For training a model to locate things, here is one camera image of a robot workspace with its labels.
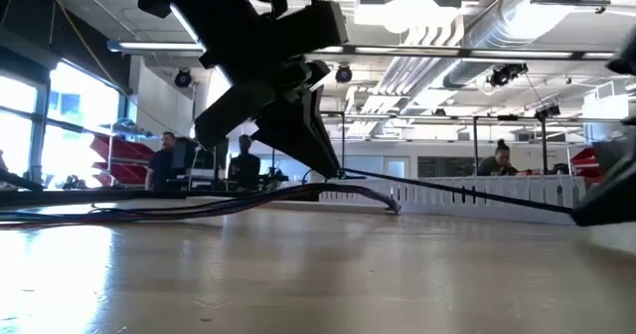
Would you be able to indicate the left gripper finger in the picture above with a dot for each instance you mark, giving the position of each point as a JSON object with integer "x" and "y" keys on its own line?
{"x": 322, "y": 110}
{"x": 298, "y": 130}

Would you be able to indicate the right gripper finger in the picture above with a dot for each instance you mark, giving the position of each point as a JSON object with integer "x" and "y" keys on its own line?
{"x": 616, "y": 200}

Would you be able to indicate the black ceiling spotlight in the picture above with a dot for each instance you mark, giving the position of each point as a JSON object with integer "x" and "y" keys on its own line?
{"x": 183, "y": 78}
{"x": 343, "y": 74}

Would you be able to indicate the dark grey monitor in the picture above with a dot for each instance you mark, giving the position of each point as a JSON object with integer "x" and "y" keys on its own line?
{"x": 608, "y": 155}

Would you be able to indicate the person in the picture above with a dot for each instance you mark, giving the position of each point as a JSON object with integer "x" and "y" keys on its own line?
{"x": 244, "y": 167}
{"x": 497, "y": 164}
{"x": 161, "y": 167}

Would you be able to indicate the short linear ceiling light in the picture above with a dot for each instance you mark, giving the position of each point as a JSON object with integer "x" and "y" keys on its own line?
{"x": 159, "y": 47}

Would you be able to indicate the black computer monitor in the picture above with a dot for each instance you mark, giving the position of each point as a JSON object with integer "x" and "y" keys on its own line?
{"x": 185, "y": 157}

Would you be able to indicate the shelf with red bins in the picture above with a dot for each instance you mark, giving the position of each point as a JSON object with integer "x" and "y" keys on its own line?
{"x": 124, "y": 155}

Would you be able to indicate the large bright window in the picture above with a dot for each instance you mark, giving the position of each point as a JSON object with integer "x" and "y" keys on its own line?
{"x": 79, "y": 115}

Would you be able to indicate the long linear ceiling light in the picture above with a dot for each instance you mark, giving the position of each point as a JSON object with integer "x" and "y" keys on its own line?
{"x": 497, "y": 53}

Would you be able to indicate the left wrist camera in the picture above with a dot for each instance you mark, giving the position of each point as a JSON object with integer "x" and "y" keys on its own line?
{"x": 318, "y": 26}

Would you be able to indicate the black camera stand frame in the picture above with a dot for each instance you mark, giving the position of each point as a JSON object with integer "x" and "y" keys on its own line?
{"x": 475, "y": 145}

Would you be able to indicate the black aluminium extrusion frame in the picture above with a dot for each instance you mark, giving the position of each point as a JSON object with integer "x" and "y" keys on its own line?
{"x": 149, "y": 196}

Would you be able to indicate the black ceiling camera rig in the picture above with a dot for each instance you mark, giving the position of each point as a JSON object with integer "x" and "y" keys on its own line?
{"x": 507, "y": 74}

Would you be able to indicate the silver ventilation duct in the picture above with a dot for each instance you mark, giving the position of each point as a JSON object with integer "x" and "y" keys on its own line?
{"x": 507, "y": 21}

